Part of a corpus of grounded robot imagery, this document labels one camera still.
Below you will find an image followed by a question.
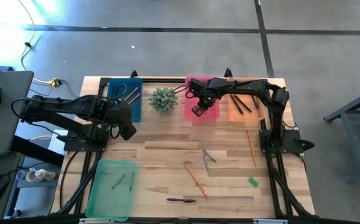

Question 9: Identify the blue plastic bin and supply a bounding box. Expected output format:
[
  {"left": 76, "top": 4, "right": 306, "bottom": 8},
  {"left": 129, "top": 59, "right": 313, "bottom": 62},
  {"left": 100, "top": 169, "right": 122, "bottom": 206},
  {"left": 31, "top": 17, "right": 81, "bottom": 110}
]
[{"left": 106, "top": 77, "right": 144, "bottom": 123}]

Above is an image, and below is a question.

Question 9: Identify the purple pen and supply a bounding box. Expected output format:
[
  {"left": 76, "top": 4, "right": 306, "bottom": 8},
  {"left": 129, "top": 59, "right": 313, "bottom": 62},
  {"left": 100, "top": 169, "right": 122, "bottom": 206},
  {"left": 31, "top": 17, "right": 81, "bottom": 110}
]
[{"left": 166, "top": 197, "right": 197, "bottom": 203}]

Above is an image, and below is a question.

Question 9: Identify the green plastic bin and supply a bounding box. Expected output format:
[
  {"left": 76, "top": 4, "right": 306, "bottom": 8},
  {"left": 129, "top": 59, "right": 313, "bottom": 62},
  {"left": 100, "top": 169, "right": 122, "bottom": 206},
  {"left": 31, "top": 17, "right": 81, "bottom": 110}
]
[{"left": 85, "top": 158, "right": 139, "bottom": 222}]

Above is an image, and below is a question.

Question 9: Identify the orange pencil pink eraser cap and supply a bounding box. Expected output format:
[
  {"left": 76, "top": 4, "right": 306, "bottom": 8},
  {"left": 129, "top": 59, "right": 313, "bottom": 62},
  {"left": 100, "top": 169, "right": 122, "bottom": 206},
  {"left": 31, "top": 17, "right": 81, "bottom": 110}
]
[
  {"left": 127, "top": 93, "right": 141, "bottom": 105},
  {"left": 246, "top": 128, "right": 257, "bottom": 168},
  {"left": 123, "top": 86, "right": 139, "bottom": 101},
  {"left": 183, "top": 162, "right": 210, "bottom": 199}
]

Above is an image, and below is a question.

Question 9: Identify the grey metal cart frame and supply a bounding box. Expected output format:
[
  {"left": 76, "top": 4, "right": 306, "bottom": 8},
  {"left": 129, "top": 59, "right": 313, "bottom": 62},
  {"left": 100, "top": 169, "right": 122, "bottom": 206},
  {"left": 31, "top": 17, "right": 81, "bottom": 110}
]
[{"left": 323, "top": 86, "right": 360, "bottom": 183}]

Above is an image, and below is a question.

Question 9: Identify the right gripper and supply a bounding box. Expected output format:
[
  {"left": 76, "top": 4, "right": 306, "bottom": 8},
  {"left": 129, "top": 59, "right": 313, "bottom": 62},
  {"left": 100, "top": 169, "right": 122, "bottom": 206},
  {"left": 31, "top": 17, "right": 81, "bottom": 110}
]
[{"left": 188, "top": 77, "right": 223, "bottom": 118}]

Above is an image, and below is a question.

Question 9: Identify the grey desk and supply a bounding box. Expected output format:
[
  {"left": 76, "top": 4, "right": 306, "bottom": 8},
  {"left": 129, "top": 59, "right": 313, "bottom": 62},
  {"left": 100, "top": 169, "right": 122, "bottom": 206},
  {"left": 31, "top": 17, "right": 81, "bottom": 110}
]
[{"left": 0, "top": 70, "right": 35, "bottom": 156}]

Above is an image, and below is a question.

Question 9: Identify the black aluminium table frame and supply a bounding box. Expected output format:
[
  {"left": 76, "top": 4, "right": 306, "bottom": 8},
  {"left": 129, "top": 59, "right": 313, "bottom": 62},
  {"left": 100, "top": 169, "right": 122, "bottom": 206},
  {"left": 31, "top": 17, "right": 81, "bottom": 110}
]
[{"left": 55, "top": 68, "right": 317, "bottom": 224}]

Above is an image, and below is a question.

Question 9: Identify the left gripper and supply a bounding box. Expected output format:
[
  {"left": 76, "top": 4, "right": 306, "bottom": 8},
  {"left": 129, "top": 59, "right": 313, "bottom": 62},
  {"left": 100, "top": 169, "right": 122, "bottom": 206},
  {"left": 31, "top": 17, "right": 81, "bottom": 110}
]
[{"left": 103, "top": 99, "right": 137, "bottom": 141}]

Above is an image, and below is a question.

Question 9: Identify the orange plastic bin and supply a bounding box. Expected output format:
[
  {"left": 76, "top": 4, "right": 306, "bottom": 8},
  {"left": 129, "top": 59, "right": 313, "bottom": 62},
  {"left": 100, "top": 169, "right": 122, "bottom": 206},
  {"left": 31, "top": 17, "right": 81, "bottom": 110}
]
[{"left": 226, "top": 77, "right": 265, "bottom": 123}]

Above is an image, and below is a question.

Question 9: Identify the blue pen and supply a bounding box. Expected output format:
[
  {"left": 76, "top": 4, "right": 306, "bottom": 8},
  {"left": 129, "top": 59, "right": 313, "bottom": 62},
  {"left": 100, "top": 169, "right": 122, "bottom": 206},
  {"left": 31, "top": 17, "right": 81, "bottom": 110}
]
[{"left": 250, "top": 95, "right": 261, "bottom": 110}]

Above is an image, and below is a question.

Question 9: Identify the pink plastic bin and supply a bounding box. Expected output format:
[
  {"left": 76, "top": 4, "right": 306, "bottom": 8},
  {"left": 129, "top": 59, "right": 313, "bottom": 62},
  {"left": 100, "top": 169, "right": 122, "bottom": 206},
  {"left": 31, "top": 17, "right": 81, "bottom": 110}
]
[{"left": 184, "top": 75, "right": 221, "bottom": 122}]

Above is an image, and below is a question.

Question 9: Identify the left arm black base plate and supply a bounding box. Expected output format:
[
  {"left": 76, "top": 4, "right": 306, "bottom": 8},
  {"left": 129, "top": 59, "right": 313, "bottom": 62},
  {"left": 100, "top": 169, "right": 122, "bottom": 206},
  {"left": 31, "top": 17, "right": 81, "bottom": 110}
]
[{"left": 63, "top": 126, "right": 109, "bottom": 152}]

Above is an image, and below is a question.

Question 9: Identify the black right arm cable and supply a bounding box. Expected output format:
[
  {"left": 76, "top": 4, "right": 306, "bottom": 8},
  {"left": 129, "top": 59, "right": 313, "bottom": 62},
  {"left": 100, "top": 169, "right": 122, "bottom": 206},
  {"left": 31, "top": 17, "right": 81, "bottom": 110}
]
[{"left": 172, "top": 83, "right": 199, "bottom": 101}]

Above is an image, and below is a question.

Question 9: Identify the cream plastic bottle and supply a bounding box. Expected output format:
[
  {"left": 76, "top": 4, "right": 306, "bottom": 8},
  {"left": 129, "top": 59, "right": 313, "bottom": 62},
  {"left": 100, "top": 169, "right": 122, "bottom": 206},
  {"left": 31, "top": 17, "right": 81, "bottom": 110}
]
[{"left": 35, "top": 169, "right": 57, "bottom": 182}]

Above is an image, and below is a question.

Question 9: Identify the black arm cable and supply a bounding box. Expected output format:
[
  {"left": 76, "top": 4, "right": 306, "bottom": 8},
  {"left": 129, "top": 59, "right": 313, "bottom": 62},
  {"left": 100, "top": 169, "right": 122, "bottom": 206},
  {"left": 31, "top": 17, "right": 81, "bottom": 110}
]
[
  {"left": 172, "top": 83, "right": 199, "bottom": 101},
  {"left": 108, "top": 83, "right": 128, "bottom": 140}
]

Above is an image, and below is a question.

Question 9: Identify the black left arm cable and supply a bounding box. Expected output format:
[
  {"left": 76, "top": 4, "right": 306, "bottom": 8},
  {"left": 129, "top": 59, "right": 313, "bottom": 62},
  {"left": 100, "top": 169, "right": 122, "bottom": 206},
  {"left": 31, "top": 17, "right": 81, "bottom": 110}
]
[{"left": 108, "top": 83, "right": 128, "bottom": 140}]

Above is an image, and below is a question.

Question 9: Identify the potted artificial green plant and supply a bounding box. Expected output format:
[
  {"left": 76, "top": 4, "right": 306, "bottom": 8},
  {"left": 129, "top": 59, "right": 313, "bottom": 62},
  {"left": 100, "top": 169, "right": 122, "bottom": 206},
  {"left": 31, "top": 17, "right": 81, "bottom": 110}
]
[{"left": 147, "top": 86, "right": 179, "bottom": 114}]

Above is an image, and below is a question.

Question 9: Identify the yellow floor cable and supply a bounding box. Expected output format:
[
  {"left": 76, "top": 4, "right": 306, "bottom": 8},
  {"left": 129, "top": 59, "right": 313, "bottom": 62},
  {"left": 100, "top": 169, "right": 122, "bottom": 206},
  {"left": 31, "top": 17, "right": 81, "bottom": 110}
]
[{"left": 17, "top": 0, "right": 58, "bottom": 86}]

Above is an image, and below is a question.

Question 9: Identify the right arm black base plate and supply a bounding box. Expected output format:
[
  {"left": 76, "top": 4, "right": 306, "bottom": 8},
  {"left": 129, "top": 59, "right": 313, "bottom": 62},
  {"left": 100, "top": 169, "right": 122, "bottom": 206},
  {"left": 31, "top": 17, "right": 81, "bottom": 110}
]
[{"left": 259, "top": 128, "right": 305, "bottom": 155}]

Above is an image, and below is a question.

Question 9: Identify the white paper sheet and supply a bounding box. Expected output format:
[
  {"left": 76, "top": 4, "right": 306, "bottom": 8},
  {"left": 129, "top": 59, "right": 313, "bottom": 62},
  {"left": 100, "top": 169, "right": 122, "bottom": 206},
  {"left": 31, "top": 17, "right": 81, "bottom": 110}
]
[{"left": 47, "top": 129, "right": 70, "bottom": 156}]

